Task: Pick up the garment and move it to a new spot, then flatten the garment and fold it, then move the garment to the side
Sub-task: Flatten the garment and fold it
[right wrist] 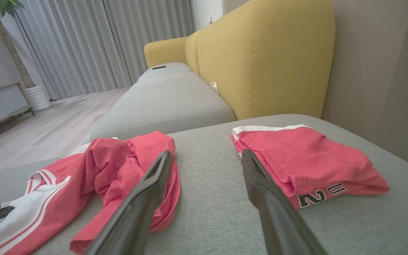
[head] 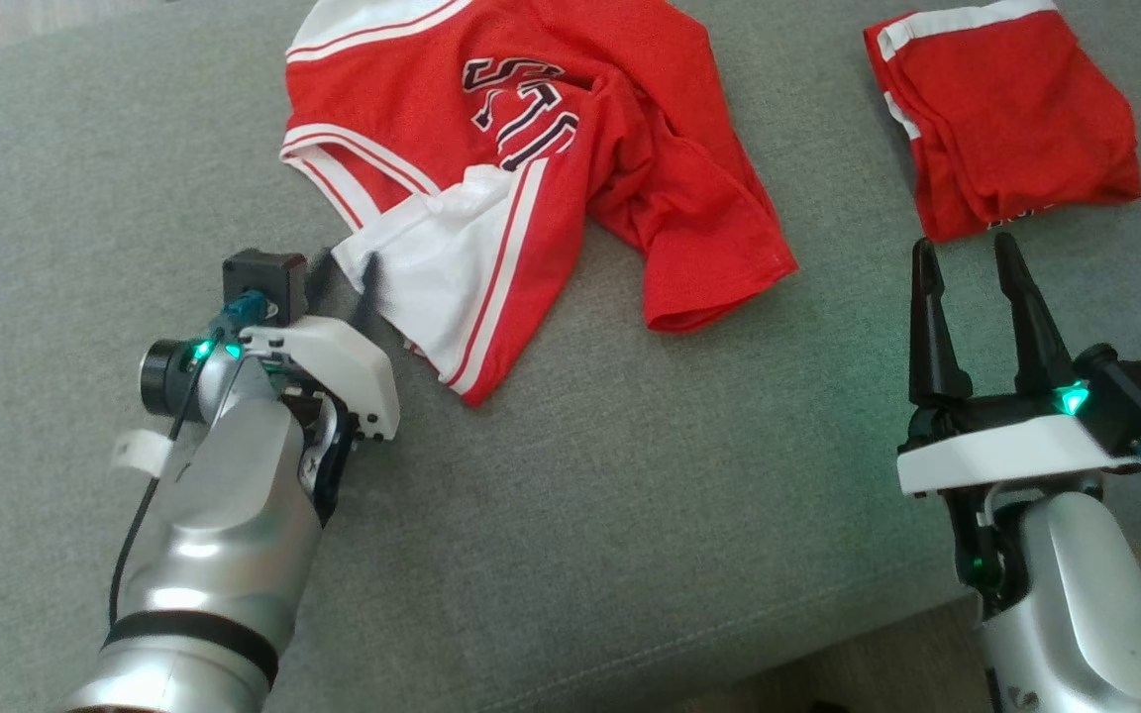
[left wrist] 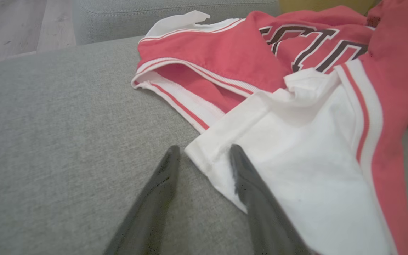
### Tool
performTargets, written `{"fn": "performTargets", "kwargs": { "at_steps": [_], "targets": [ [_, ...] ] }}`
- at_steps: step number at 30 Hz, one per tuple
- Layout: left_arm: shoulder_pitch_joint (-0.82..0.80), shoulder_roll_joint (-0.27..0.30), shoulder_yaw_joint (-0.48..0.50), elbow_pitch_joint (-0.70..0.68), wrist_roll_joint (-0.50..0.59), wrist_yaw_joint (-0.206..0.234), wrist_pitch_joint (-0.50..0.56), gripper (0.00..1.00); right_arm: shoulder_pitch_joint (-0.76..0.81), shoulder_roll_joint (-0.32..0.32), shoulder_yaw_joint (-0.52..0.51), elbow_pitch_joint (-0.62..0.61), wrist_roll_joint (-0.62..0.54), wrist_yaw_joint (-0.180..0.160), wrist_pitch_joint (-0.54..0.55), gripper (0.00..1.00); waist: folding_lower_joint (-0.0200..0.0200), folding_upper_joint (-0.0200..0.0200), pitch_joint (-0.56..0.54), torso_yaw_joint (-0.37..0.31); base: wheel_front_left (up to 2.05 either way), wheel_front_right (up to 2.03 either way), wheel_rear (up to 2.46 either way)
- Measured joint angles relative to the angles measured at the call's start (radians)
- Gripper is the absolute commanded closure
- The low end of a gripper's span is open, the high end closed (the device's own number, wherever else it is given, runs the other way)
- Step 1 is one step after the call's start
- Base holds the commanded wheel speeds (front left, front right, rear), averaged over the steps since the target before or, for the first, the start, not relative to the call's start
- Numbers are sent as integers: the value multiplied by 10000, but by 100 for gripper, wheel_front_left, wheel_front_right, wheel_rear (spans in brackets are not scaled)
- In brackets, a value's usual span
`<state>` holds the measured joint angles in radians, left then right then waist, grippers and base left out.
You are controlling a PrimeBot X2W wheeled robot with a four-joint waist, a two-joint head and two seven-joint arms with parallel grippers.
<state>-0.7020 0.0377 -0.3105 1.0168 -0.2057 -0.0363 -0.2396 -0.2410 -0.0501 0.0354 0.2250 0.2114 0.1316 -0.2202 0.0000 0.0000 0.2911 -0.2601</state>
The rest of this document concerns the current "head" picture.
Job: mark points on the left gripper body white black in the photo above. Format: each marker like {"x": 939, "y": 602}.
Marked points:
{"x": 343, "y": 371}

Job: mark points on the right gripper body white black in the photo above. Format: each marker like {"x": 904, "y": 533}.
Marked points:
{"x": 1006, "y": 451}

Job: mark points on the grey sofa seat cushion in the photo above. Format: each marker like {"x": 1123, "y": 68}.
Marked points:
{"x": 580, "y": 515}

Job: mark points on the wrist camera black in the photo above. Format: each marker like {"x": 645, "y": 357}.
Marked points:
{"x": 263, "y": 282}
{"x": 1140, "y": 391}

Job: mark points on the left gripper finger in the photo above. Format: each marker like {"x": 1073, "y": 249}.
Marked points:
{"x": 369, "y": 297}
{"x": 322, "y": 282}

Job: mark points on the red shorts white stripe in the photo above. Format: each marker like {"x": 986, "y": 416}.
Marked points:
{"x": 1006, "y": 119}

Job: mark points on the red white lettered jersey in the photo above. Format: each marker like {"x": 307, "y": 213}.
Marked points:
{"x": 650, "y": 149}

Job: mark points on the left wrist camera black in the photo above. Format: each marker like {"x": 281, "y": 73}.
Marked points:
{"x": 263, "y": 282}

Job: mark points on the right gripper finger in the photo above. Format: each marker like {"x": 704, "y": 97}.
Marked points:
{"x": 1036, "y": 342}
{"x": 932, "y": 347}

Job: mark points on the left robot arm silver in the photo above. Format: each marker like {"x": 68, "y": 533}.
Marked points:
{"x": 214, "y": 535}

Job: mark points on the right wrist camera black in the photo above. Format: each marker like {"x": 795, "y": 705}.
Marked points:
{"x": 1140, "y": 391}

